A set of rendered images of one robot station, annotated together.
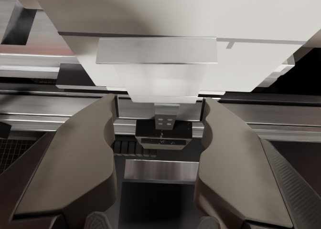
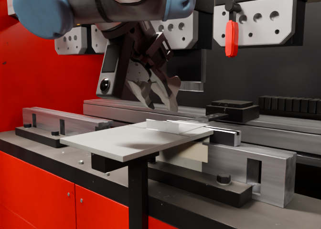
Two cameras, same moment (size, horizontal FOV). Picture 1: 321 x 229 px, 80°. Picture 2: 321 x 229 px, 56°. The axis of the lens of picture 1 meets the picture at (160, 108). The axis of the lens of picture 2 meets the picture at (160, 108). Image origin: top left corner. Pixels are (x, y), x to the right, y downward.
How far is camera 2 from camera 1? 55 cm
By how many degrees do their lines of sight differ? 42
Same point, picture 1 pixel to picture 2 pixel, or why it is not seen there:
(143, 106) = (247, 136)
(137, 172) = (197, 85)
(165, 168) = (187, 87)
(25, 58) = (249, 150)
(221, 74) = not seen: hidden behind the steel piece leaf
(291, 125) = (155, 113)
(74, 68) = (226, 141)
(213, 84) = not seen: hidden behind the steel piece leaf
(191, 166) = not seen: hidden behind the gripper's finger
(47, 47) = (235, 154)
